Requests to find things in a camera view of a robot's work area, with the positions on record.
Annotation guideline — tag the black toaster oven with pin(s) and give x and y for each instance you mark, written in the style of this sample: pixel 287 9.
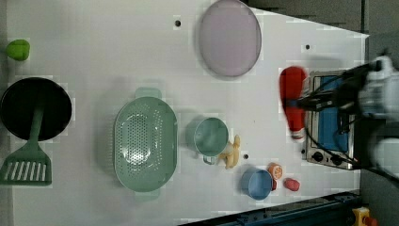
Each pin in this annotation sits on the black toaster oven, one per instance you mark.
pixel 331 139

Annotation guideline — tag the small red strawberry toy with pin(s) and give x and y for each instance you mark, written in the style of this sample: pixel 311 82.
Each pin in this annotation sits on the small red strawberry toy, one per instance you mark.
pixel 274 185

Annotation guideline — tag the large red strawberry toy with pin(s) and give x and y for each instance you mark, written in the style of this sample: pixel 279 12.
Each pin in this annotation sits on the large red strawberry toy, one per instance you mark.
pixel 291 184

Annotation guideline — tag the green spatula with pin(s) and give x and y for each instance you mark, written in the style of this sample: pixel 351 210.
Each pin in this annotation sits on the green spatula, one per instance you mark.
pixel 29 165

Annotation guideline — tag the green mug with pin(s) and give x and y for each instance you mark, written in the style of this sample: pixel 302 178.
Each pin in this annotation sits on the green mug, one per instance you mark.
pixel 207 136

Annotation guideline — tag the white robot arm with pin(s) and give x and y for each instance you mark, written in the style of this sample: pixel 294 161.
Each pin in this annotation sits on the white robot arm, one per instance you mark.
pixel 376 128

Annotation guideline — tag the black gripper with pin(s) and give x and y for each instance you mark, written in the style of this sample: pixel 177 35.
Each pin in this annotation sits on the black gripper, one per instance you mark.
pixel 345 97

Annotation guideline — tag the lilac round plate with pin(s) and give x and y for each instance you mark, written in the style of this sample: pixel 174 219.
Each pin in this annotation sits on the lilac round plate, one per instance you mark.
pixel 230 38

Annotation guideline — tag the black frying pan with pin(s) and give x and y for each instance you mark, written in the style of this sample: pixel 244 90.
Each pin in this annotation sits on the black frying pan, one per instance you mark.
pixel 19 101

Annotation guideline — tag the green oval strainer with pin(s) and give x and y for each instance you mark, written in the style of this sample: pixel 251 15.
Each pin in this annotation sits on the green oval strainer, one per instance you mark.
pixel 145 144

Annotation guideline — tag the peeled banana toy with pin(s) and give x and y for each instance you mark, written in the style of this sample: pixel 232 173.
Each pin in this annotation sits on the peeled banana toy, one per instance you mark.
pixel 231 153

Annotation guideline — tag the green pepper toy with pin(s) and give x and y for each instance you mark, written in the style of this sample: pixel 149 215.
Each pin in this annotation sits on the green pepper toy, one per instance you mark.
pixel 18 50

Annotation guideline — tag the red ketchup bottle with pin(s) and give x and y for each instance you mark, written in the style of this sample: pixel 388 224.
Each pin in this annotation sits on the red ketchup bottle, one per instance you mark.
pixel 291 81

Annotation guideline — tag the orange slice toy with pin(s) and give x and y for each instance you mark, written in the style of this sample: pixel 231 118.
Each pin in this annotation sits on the orange slice toy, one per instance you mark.
pixel 275 170

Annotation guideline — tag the yellow clamp tool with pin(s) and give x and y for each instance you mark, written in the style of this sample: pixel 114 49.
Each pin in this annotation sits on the yellow clamp tool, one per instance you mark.
pixel 363 218

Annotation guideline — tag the blue bowl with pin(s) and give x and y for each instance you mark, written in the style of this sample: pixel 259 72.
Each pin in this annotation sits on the blue bowl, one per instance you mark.
pixel 256 183

